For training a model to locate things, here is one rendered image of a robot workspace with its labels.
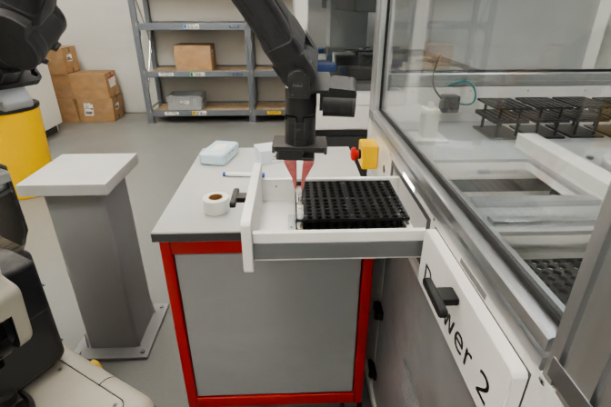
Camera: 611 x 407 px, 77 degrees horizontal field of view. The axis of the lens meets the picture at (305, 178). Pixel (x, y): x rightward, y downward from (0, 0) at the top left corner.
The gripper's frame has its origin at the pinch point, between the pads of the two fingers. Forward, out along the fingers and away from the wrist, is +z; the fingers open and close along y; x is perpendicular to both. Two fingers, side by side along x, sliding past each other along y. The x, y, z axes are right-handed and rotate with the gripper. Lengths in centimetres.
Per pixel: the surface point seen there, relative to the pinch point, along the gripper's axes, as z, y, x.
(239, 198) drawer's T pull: 4.4, 12.3, -1.5
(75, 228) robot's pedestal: 40, 77, -43
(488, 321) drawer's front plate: 1.0, -23.9, 34.1
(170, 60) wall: 40, 166, -417
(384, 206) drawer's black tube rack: 4.6, -17.6, -0.2
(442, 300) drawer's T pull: 2.9, -20.3, 28.7
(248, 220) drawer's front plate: 2.3, 8.6, 10.4
